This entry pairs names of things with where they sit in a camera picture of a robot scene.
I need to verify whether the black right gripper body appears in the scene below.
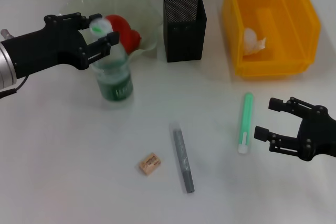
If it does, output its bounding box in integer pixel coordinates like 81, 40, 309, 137
296, 105, 336, 162

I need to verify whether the black mesh pen holder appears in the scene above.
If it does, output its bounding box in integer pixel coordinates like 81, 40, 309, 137
163, 0, 207, 63

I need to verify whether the green pen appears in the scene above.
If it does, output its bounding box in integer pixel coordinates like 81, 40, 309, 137
238, 92, 255, 154

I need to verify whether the grey pen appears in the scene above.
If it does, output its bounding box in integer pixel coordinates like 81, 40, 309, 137
169, 122, 195, 194

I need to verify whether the yellow plastic bin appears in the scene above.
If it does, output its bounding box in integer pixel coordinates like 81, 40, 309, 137
222, 0, 322, 78

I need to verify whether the white paper ball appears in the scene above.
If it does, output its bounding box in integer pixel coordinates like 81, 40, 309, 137
243, 27, 267, 57

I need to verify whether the red-orange fruit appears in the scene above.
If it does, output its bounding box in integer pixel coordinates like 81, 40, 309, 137
104, 14, 142, 54

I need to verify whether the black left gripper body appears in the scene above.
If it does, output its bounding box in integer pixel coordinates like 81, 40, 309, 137
4, 15, 89, 80

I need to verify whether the green glass fruit plate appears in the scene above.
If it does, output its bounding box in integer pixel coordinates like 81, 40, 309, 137
56, 0, 163, 67

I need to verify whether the tan eraser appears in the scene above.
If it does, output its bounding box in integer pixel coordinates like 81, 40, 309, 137
138, 152, 161, 176

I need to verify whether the clear bottle with green label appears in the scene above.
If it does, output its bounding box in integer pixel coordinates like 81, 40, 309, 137
89, 15, 134, 103

